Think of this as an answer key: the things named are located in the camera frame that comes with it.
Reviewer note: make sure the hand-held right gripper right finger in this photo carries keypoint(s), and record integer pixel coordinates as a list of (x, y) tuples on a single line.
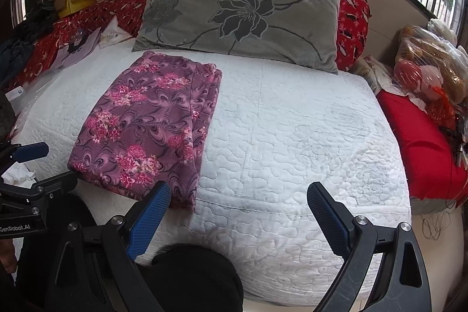
[(325, 217)]

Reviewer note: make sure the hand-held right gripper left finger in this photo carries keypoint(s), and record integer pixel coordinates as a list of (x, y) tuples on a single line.
[(150, 220)]

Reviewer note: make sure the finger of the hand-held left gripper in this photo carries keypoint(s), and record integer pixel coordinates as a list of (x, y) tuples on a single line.
[(31, 152), (58, 182)]

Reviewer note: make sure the purple floral garment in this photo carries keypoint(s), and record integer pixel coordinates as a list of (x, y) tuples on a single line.
[(146, 122)]

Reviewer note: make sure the dark clothes heap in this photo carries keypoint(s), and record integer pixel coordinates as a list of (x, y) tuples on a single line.
[(14, 52)]

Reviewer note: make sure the crumpled white tissue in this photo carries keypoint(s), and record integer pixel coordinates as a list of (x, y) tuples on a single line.
[(18, 176)]

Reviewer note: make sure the small white box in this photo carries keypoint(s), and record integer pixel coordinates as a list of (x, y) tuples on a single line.
[(15, 98)]

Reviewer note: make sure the white quilted bed cover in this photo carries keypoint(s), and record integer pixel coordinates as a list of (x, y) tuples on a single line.
[(292, 151)]

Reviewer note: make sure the person's black pants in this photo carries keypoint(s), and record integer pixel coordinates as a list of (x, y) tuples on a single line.
[(197, 279)]

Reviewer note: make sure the white printed paper sheet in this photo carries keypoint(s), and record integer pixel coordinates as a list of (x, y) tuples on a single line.
[(78, 47)]

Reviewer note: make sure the red cushion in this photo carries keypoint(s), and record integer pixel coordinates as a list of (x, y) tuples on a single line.
[(413, 136)]

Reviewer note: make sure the white folded paper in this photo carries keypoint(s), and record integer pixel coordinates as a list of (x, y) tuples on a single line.
[(113, 32)]

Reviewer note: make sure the beige patterned cloth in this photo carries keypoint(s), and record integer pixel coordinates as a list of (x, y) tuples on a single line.
[(373, 72)]

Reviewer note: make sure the plastic bag of toys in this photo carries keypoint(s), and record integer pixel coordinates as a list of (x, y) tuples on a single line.
[(427, 70)]

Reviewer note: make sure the grey floral pillow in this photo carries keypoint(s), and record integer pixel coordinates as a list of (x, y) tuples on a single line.
[(241, 12)]

